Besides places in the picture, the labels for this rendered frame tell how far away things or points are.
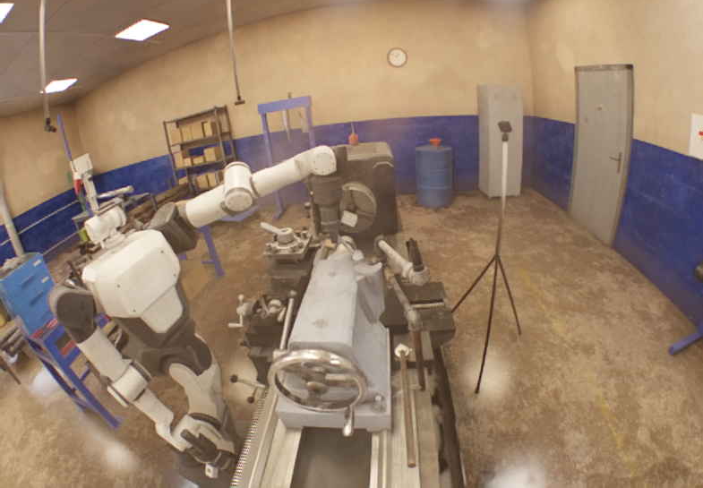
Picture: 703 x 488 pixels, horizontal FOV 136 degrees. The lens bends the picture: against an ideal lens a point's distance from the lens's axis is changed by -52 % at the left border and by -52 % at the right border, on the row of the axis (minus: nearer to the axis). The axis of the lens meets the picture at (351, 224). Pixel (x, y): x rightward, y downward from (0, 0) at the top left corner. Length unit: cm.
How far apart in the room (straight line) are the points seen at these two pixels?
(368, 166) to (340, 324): 113
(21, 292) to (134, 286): 147
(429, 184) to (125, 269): 413
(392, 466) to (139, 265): 83
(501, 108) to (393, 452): 458
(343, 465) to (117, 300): 77
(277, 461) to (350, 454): 23
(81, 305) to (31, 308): 143
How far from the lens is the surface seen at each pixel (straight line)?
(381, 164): 162
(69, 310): 83
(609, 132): 400
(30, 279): 223
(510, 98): 489
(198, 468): 180
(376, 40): 504
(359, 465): 97
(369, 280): 89
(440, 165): 440
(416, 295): 124
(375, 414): 80
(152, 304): 87
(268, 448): 92
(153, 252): 85
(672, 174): 341
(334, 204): 85
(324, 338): 68
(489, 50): 540
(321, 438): 103
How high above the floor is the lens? 163
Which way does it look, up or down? 23 degrees down
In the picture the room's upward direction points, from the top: 7 degrees counter-clockwise
